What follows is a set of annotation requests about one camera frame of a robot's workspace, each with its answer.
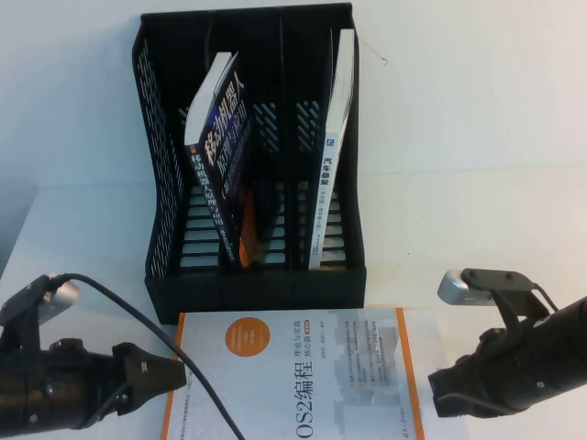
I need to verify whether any black right camera bracket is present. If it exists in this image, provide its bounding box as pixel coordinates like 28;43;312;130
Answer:
460;268;559;332

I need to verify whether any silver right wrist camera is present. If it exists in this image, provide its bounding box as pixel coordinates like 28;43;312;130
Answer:
436;269;499;307

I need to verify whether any dark blue mobile robot book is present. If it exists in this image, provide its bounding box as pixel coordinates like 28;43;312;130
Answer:
184;52;258;272

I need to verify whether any white orange ROS2 book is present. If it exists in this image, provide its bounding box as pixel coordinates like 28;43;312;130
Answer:
161;307;426;440

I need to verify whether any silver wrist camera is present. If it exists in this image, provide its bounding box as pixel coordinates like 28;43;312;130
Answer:
39;273;81;323
436;269;499;307

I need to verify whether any black right camera cable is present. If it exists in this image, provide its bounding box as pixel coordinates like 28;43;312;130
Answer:
531;284;559;315

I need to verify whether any black camera cable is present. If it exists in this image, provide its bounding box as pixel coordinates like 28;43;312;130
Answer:
53;272;247;440
531;284;559;315

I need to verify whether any black left camera bracket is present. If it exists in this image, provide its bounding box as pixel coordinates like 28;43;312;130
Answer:
0;273;52;355

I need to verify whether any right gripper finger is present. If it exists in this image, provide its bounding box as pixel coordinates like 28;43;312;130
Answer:
433;392;502;419
426;363;464;400

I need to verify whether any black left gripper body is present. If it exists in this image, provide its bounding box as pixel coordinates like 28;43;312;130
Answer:
45;337;138;430

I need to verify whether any black camera bracket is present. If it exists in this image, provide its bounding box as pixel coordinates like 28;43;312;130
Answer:
0;273;52;355
460;268;559;332

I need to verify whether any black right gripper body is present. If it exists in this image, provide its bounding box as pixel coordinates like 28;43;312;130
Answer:
451;325;559;416

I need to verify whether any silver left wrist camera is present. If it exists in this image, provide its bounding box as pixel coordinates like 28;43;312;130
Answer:
39;273;81;323

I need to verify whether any white automobile suspension book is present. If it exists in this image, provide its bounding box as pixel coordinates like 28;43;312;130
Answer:
307;29;357;270

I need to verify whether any black plastic book stand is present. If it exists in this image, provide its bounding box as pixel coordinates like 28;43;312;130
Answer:
130;3;370;325

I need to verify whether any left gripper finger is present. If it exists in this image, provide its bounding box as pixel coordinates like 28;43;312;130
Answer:
114;388;153;412
112;342;187;401

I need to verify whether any black left camera cable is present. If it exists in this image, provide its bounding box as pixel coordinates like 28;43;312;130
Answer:
53;272;247;440

